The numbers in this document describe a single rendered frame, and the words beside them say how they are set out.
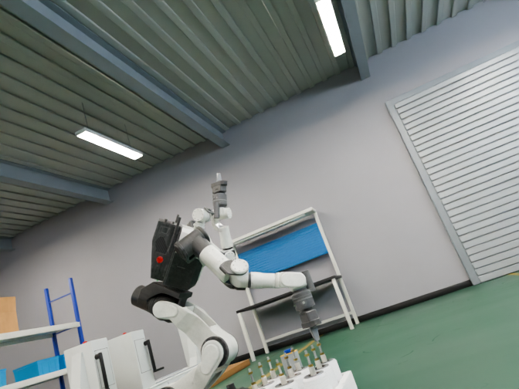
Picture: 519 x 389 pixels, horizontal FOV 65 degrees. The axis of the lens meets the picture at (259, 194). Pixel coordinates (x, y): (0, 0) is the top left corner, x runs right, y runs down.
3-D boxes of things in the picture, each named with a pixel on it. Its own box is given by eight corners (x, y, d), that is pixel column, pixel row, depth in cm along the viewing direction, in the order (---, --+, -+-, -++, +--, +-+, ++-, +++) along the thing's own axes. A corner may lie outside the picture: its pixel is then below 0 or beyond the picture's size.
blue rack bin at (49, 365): (14, 385, 585) (11, 370, 591) (37, 378, 620) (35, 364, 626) (39, 376, 571) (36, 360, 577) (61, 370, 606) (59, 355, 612)
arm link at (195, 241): (193, 256, 181) (174, 238, 187) (195, 267, 187) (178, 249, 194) (213, 241, 186) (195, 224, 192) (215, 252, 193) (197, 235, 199)
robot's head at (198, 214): (189, 223, 209) (194, 207, 210) (197, 224, 219) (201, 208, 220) (200, 226, 207) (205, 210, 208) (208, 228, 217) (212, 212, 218)
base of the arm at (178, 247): (189, 262, 183) (174, 242, 183) (184, 266, 194) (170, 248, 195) (215, 242, 189) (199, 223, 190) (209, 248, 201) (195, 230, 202)
